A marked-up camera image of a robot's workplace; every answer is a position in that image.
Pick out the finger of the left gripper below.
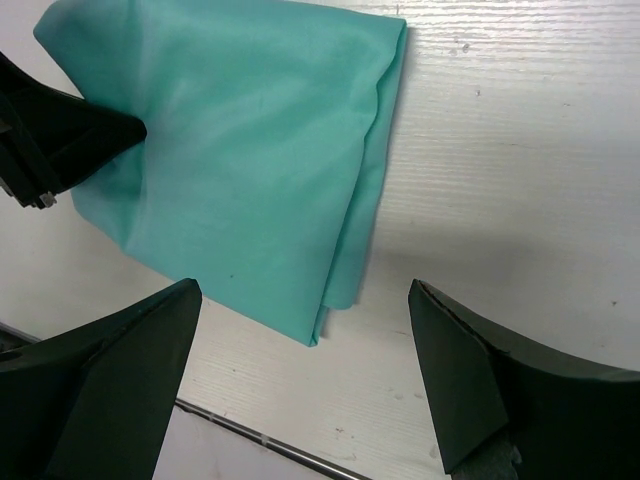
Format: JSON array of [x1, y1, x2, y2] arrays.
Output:
[[1, 56, 147, 209]]

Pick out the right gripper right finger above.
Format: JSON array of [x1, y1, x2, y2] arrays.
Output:
[[408, 280, 639, 479]]

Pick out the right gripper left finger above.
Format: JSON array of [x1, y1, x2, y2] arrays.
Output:
[[1, 279, 202, 479]]

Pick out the teal green t-shirt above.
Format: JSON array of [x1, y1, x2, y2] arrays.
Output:
[[34, 1, 408, 346]]

